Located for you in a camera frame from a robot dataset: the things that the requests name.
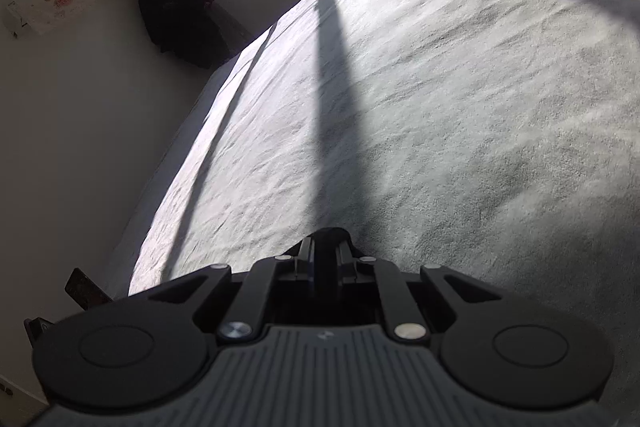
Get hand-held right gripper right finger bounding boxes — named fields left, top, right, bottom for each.
left=337, top=237, right=501, bottom=342

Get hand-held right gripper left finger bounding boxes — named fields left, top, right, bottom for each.
left=129, top=237, right=317, bottom=342

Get black t-shirt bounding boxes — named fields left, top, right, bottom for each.
left=287, top=228, right=371, bottom=325

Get dark hanging clothes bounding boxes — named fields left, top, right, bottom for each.
left=134, top=0, right=236, bottom=68

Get black smartphone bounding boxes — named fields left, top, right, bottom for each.
left=65, top=267, right=113, bottom=310

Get small dark object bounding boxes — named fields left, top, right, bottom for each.
left=22, top=316, right=55, bottom=350

